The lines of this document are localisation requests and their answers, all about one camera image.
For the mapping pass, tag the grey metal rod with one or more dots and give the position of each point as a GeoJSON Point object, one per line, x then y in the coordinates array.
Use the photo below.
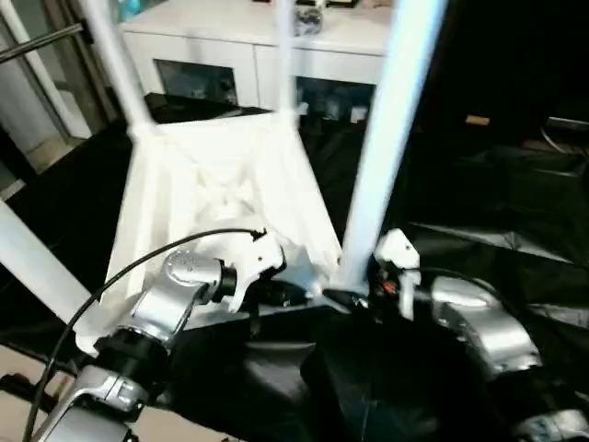
{"type": "Point", "coordinates": [41, 43]}

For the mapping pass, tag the white upright pipe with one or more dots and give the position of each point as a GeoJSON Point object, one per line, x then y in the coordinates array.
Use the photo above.
{"type": "Point", "coordinates": [50, 78]}

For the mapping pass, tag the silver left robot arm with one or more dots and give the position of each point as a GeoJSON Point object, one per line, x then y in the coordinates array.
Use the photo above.
{"type": "Point", "coordinates": [175, 299]}

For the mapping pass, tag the black folding table frame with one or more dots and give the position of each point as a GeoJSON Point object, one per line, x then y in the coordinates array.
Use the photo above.
{"type": "Point", "coordinates": [23, 382]}

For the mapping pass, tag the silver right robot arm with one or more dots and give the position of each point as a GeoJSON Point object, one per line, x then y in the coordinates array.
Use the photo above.
{"type": "Point", "coordinates": [488, 322]}

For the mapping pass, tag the black backdrop cloth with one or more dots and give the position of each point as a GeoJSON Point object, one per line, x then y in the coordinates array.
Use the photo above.
{"type": "Point", "coordinates": [506, 55]}

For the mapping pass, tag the white cabinet with glass doors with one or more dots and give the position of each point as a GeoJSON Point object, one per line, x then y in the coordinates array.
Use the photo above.
{"type": "Point", "coordinates": [207, 41]}

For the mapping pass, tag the grey curtain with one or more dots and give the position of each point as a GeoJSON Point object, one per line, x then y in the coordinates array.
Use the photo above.
{"type": "Point", "coordinates": [92, 69]}

